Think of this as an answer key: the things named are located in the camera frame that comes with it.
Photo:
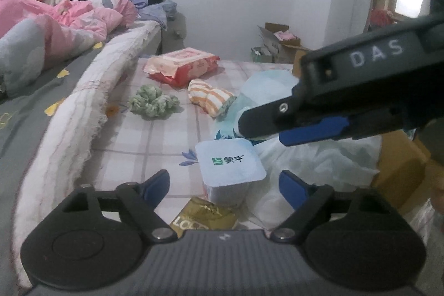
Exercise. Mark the gold foil packet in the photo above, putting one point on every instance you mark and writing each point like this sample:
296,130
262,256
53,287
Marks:
200,214

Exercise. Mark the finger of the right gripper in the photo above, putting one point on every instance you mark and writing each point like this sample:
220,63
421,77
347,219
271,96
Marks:
269,119
327,128

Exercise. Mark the white yogurt cup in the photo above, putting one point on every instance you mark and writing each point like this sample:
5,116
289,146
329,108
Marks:
228,168

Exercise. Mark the pink wet wipes pack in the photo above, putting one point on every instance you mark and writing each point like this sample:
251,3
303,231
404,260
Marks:
181,66

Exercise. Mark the white plastic bag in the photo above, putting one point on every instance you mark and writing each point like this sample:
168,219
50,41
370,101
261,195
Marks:
343,164

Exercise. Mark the light blue plastic bag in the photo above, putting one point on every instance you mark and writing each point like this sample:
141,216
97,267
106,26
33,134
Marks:
261,88

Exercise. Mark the blue purple clothes pile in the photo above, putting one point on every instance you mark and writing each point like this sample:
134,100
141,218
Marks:
160,13

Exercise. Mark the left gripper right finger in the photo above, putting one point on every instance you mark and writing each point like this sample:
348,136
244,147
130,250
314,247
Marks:
311,204

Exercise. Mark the orange striped white cloth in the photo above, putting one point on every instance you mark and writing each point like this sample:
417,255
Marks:
214,101

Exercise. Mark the pink grey duvet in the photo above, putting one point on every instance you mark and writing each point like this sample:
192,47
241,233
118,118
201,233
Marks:
36,36

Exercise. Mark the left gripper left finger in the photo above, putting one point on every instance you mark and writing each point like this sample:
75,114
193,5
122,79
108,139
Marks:
139,202

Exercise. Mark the green white scrunched cloth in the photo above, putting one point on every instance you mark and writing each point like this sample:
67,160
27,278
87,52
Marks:
150,102

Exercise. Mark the white rolled quilt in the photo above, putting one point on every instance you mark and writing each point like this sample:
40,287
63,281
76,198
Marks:
74,121

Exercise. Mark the checked floral sheet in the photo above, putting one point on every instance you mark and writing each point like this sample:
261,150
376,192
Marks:
129,148

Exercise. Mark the grey bed sheet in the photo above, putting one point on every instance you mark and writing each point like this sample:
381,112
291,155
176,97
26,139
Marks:
23,125

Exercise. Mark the right hand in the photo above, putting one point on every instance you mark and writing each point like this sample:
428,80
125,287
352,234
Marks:
437,200

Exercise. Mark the open cardboard box background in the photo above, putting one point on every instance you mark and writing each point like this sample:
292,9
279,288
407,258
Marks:
279,45

